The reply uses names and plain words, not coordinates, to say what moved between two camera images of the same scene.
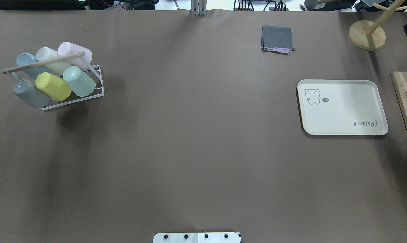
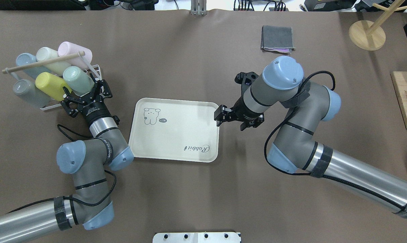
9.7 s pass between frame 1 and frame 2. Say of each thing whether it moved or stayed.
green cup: stayed
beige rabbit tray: moved
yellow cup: stayed
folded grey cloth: stayed
